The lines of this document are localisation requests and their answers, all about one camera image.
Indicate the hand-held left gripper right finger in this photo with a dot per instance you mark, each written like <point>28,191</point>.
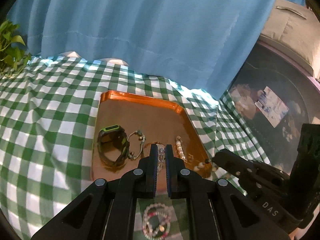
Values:
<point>168,165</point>

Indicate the dark storage box purple lid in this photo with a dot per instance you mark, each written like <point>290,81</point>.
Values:
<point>275,135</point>

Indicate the blue curtain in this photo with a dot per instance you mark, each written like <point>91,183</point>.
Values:
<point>140,25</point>

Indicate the grey fabric bag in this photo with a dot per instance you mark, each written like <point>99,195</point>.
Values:
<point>287,30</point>

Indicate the white label sticker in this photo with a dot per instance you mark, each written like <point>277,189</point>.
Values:
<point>272,106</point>

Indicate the potted green plant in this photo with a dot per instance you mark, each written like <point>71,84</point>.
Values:
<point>11,52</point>

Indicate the green checkered tablecloth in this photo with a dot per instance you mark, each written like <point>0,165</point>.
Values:
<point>50,120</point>

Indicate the copper rectangular tray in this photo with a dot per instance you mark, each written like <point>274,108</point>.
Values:
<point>145,120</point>

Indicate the black and green wristwatch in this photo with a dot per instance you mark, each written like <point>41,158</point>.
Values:
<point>110,131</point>

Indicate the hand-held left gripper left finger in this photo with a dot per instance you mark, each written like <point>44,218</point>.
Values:
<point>155,165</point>

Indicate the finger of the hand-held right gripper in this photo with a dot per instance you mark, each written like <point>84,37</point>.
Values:
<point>232,161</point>

